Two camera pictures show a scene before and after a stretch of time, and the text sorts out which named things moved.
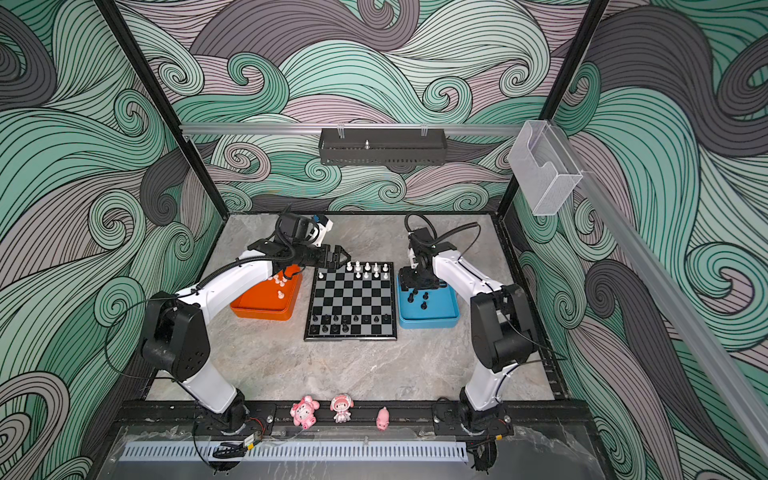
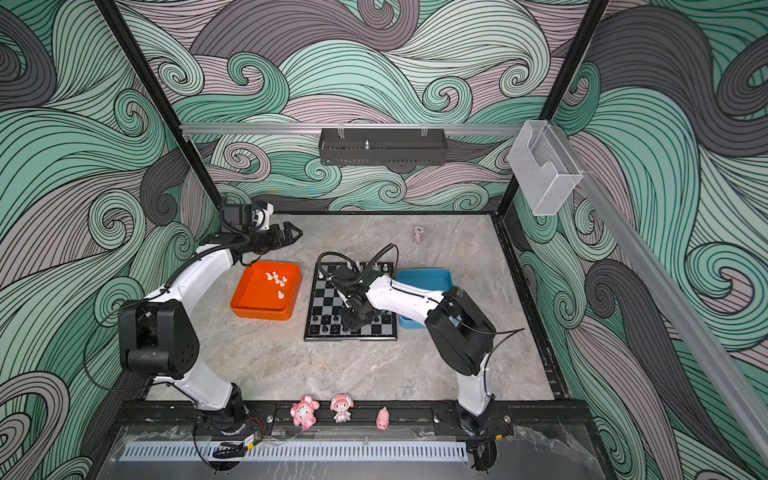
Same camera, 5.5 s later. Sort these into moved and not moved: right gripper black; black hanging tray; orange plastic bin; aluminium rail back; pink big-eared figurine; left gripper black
Moved: right gripper black; left gripper black
Not moved: pink big-eared figurine; black hanging tray; orange plastic bin; aluminium rail back
